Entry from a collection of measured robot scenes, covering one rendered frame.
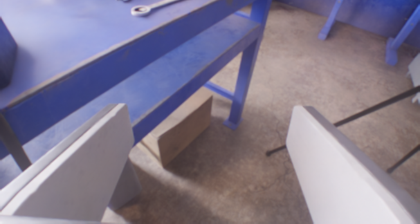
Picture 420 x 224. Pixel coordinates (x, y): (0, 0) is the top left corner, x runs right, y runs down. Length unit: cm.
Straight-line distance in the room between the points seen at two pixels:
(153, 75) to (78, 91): 29
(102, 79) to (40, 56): 9
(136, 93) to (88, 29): 20
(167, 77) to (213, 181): 70
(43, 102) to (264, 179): 105
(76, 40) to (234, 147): 103
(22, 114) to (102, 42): 15
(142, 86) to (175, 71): 11
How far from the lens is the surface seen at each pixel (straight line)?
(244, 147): 127
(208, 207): 110
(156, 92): 55
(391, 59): 273
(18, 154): 35
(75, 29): 45
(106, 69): 37
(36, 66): 37
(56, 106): 35
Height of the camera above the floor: 104
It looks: 46 degrees down
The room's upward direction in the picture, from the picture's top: 6 degrees clockwise
